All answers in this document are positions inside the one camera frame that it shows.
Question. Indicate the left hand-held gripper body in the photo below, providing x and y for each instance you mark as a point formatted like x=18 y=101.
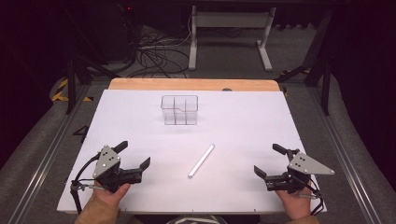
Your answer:
x=107 y=161

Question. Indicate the yellow black hazard tape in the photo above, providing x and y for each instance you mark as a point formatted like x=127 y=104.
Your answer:
x=60 y=91

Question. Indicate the grey floor rail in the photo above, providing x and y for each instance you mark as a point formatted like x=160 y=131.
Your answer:
x=345 y=161
x=40 y=168

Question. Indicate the white plastic tube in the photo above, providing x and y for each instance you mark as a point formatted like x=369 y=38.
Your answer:
x=201 y=161

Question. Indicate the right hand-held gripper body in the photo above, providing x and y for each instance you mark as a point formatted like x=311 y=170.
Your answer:
x=303 y=165

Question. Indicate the wooden table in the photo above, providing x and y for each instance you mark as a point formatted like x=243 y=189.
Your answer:
x=193 y=84

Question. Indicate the clear plastic divided container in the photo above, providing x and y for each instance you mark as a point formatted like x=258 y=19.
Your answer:
x=179 y=109

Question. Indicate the black metal stand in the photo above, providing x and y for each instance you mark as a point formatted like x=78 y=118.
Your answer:
x=323 y=71
x=73 y=77

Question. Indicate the white metal stand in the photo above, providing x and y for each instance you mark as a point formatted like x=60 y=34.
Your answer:
x=230 y=20

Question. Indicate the person's left hand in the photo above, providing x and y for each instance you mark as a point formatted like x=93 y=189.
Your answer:
x=112 y=198

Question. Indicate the white board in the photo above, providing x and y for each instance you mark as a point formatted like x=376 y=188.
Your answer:
x=218 y=130

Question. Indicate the person's right hand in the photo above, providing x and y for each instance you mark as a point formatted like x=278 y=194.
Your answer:
x=295 y=203

